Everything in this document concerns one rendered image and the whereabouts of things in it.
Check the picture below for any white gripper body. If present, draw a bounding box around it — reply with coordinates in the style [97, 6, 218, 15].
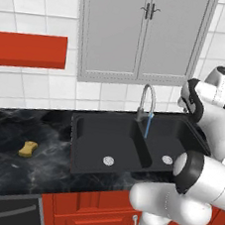
[176, 80, 198, 114]

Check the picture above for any blue water stream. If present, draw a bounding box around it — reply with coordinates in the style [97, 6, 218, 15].
[143, 112, 155, 140]

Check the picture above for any black double sink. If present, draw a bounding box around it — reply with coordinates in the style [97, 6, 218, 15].
[64, 101, 216, 192]

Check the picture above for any yellow sponge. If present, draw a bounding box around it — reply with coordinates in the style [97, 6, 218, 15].
[17, 139, 39, 160]

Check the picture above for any grey curved tap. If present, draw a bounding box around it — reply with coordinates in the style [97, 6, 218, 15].
[135, 82, 160, 125]

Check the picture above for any grey cupboard door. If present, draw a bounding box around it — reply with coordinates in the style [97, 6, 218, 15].
[75, 0, 152, 85]
[136, 0, 213, 90]

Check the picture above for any red false drawer front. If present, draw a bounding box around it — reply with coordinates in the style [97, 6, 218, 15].
[40, 179, 139, 225]

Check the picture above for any black dishwasher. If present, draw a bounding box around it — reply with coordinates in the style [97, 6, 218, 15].
[0, 188, 50, 225]

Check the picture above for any dark cupboard door handle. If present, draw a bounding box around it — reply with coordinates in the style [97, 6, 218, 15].
[139, 1, 151, 21]
[149, 3, 163, 23]

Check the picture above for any thick red wall shelf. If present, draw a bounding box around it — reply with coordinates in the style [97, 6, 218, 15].
[0, 28, 69, 74]

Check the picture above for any grey dishwasher handle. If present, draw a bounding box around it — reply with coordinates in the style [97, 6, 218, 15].
[0, 199, 39, 225]

